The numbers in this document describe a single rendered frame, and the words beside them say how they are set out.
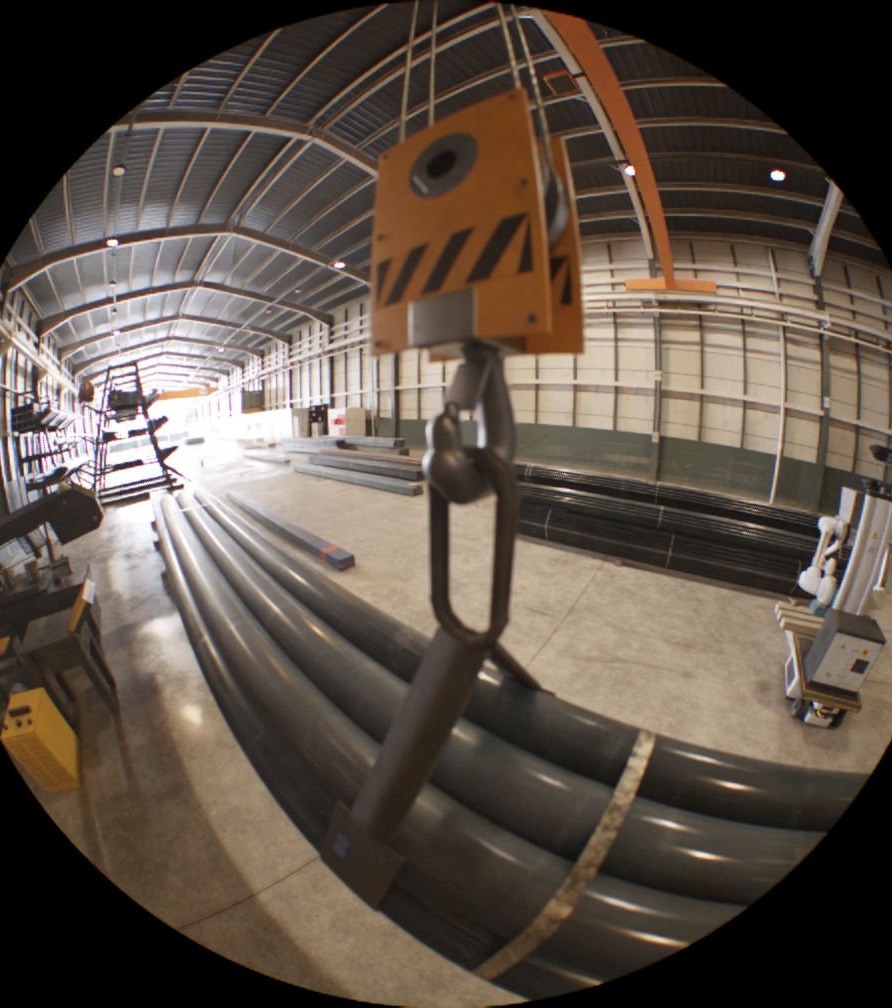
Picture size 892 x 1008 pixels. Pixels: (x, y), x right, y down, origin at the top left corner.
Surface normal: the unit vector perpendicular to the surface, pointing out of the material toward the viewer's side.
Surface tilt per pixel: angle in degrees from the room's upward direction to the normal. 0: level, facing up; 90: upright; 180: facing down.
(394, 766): 52
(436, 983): 0
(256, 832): 0
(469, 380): 63
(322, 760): 26
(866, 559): 90
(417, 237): 90
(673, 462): 90
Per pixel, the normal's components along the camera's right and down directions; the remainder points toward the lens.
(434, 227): -0.62, 0.22
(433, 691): -0.51, -0.42
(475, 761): -0.21, -0.84
